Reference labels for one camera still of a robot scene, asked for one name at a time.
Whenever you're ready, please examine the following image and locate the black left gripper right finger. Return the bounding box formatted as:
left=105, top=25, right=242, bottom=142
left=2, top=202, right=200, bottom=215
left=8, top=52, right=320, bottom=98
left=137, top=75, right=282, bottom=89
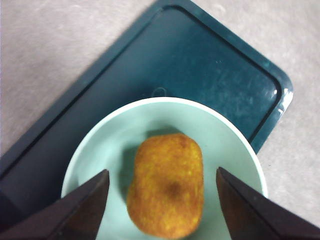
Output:
left=216, top=166, right=320, bottom=240

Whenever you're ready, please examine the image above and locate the dark rectangular tray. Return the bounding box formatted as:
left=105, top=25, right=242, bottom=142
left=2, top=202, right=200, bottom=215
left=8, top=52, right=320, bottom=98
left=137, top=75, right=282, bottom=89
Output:
left=0, top=0, right=294, bottom=226

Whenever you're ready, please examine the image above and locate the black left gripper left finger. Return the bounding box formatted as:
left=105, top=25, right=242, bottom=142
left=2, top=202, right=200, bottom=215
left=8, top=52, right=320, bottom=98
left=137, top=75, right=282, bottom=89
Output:
left=0, top=169, right=110, bottom=240

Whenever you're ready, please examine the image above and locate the teal ribbed bowl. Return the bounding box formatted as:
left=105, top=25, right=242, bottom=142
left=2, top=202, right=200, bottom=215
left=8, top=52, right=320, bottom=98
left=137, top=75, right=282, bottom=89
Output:
left=61, top=96, right=269, bottom=240

